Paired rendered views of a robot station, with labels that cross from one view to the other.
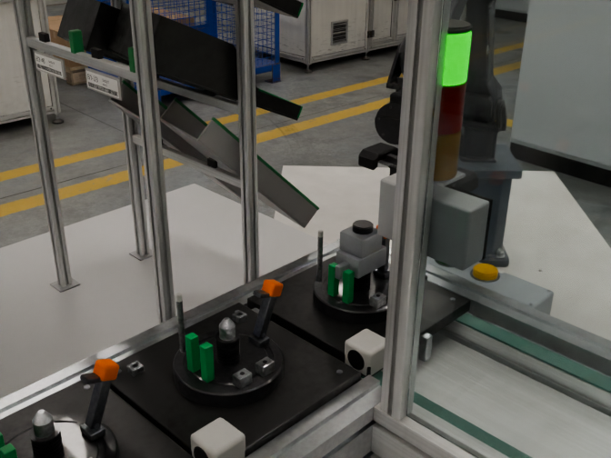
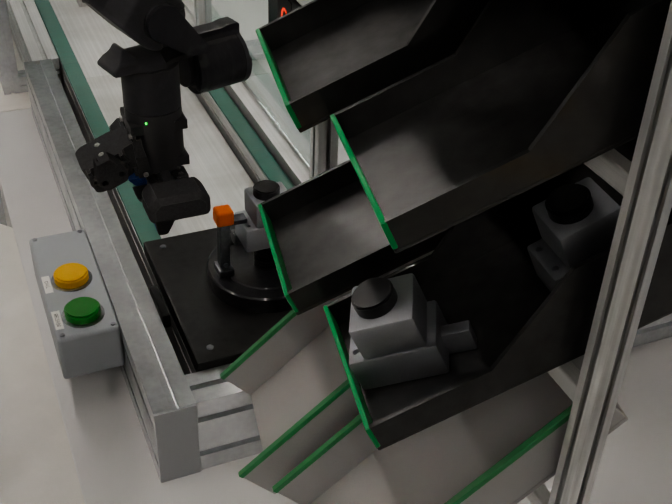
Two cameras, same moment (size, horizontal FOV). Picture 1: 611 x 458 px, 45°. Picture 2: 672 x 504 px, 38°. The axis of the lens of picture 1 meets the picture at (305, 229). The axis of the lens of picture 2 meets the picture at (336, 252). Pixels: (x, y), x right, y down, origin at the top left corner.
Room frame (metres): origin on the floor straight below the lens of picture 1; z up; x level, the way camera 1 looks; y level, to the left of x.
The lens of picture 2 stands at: (1.77, 0.33, 1.66)
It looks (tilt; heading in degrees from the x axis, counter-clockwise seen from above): 35 degrees down; 201
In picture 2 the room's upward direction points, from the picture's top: 2 degrees clockwise
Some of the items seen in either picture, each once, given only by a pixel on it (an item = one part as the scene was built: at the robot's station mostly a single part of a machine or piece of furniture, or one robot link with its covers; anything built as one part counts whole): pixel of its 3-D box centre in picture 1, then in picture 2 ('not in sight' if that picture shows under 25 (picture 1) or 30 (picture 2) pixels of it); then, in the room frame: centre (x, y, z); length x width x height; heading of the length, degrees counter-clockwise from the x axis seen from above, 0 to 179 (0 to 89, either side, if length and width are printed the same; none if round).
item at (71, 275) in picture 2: not in sight; (71, 278); (1.04, -0.29, 0.96); 0.04 x 0.04 x 0.02
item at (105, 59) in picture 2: not in sight; (149, 72); (1.03, -0.17, 1.25); 0.09 x 0.06 x 0.07; 151
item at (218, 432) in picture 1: (227, 344); not in sight; (0.76, 0.10, 1.01); 0.24 x 0.24 x 0.13; 46
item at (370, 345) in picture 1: (366, 353); not in sight; (0.81, -0.08, 0.97); 0.05 x 0.05 x 0.04; 46
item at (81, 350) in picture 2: not in sight; (74, 299); (1.04, -0.29, 0.93); 0.21 x 0.07 x 0.06; 46
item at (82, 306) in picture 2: not in sight; (82, 313); (1.09, -0.24, 0.96); 0.04 x 0.04 x 0.02
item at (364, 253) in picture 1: (357, 247); (275, 210); (0.94, -0.08, 1.06); 0.08 x 0.04 x 0.07; 136
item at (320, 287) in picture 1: (359, 293); (266, 269); (0.94, -0.08, 0.98); 0.14 x 0.14 x 0.02
